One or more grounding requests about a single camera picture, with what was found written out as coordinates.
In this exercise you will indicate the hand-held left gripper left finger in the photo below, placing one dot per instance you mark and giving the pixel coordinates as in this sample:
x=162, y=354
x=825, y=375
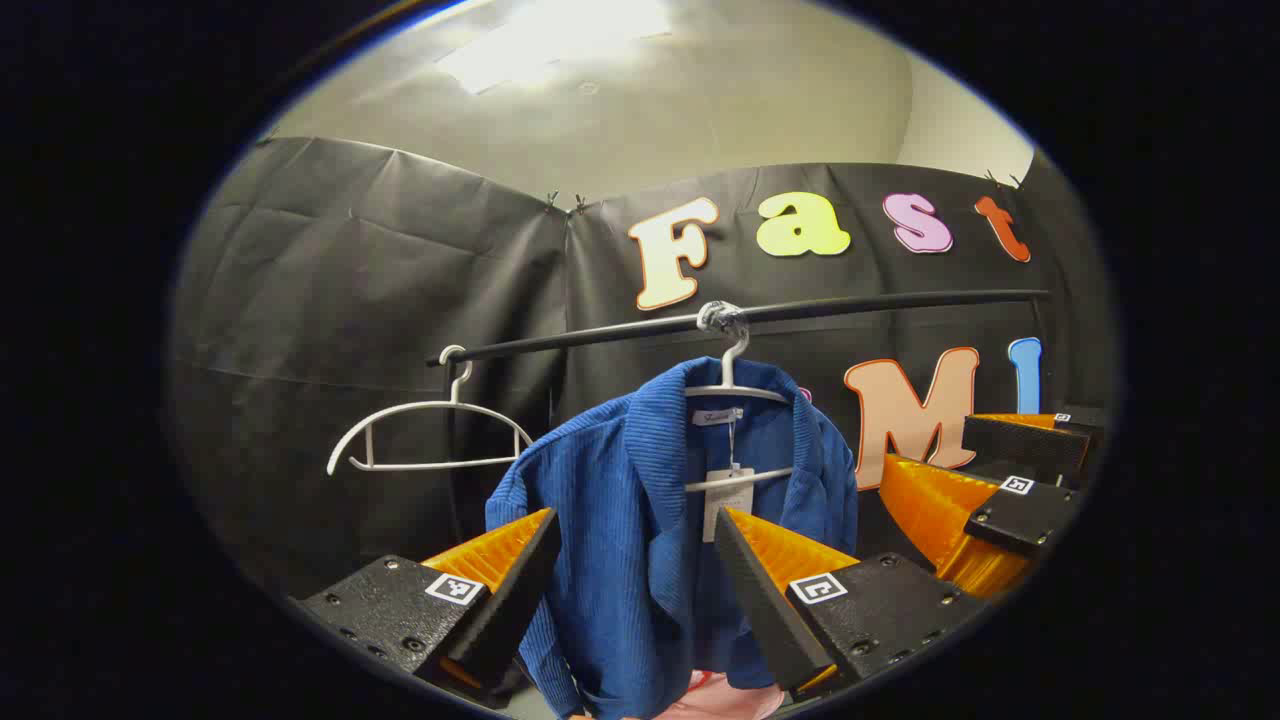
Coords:
x=500, y=610

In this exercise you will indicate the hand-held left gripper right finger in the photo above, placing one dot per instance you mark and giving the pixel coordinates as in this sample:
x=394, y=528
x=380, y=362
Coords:
x=765, y=610

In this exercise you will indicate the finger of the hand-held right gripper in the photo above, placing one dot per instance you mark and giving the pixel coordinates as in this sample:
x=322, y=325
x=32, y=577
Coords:
x=1025, y=445
x=1020, y=520

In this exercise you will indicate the pink laundry hamper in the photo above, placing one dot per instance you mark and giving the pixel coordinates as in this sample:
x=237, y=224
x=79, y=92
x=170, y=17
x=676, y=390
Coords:
x=720, y=702

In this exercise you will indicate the white plastic clothes hanger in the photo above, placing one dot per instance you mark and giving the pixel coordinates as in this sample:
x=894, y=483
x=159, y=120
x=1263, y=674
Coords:
x=420, y=466

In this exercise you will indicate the white hanger with taped hook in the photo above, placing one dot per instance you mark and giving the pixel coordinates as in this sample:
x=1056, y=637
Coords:
x=740, y=393

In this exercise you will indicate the black clothes rack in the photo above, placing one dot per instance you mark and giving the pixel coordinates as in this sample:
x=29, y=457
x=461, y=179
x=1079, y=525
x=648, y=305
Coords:
x=850, y=306

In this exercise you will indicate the white paper hang tag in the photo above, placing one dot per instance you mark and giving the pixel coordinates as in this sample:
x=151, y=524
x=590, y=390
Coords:
x=725, y=510

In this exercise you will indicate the black backdrop cloth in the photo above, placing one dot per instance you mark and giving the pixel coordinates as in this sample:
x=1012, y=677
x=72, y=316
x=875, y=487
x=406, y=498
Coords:
x=350, y=300

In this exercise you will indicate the ceiling light panel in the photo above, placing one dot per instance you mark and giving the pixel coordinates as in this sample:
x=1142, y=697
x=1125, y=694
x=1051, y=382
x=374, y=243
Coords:
x=555, y=40

